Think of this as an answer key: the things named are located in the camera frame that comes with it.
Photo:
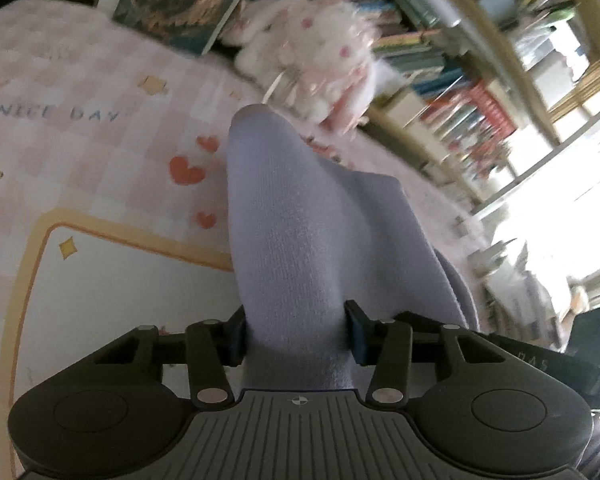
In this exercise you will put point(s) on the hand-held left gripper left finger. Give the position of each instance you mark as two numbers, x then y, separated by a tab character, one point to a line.
237	340

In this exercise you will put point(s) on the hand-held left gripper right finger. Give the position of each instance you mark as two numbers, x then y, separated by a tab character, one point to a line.
361	335

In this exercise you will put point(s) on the lavender and beige sweater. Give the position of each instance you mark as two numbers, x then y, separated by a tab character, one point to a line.
300	240

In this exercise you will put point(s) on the row of colourful books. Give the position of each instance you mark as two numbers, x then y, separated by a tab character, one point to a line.
430	75

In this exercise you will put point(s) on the white pink plush bunny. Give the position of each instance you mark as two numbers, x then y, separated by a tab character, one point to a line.
320	50

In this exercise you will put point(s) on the white bookshelf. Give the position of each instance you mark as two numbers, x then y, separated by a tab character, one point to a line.
500	50

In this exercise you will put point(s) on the large illustrated book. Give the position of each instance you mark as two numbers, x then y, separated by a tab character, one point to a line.
190	0

